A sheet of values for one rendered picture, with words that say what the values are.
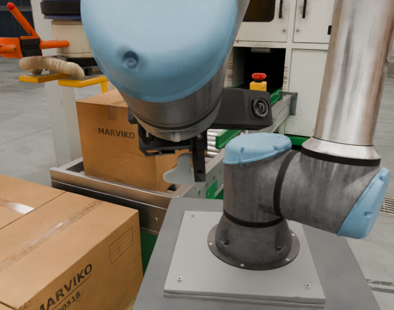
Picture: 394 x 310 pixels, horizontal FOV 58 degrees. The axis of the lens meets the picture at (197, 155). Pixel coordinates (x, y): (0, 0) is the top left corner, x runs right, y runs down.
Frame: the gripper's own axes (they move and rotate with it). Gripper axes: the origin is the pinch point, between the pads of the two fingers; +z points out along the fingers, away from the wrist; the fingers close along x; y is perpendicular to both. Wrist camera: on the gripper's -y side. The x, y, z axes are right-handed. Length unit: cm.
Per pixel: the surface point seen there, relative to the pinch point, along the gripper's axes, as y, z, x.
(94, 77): 35, 61, -39
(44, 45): 48, 50, -46
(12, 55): 55, 44, -40
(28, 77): 58, 62, -41
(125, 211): 32, 94, 7
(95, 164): 48, 108, -17
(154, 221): 21, 101, 11
